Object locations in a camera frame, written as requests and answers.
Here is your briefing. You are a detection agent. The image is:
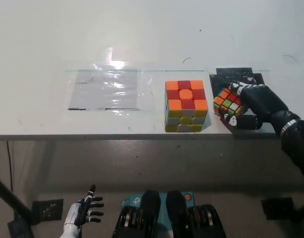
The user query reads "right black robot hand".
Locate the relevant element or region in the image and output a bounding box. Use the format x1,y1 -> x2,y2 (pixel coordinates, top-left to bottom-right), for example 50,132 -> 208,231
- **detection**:
221,77 -> 301,136

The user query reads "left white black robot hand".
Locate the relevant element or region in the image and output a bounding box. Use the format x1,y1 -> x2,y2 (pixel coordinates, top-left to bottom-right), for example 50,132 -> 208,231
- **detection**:
64,184 -> 105,227

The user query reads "small studded multicolour puzzle cube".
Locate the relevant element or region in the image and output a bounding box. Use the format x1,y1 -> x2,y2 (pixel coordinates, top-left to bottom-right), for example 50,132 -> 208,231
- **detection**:
213,87 -> 247,120

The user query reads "large orange red puzzle cube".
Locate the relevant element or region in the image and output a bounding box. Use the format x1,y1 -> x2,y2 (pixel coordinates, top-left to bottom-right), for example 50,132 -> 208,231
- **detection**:
164,79 -> 208,133

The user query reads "black tape patch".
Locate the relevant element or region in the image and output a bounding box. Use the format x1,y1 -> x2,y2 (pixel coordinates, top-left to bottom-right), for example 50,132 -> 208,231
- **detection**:
209,67 -> 266,100

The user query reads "black table foot plate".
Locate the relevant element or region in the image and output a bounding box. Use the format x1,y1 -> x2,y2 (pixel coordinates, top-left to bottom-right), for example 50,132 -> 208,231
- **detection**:
6,215 -> 35,238

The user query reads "black diagonal table leg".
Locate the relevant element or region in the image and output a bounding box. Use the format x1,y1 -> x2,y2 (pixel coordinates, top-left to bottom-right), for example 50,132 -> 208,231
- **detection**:
0,172 -> 33,225

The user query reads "clear glossy plastic sheet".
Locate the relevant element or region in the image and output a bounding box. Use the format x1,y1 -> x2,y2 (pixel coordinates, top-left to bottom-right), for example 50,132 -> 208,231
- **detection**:
66,47 -> 153,114

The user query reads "thin black hanging cable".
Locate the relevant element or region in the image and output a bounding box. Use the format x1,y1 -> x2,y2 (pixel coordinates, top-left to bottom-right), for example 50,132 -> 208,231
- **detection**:
6,140 -> 13,193

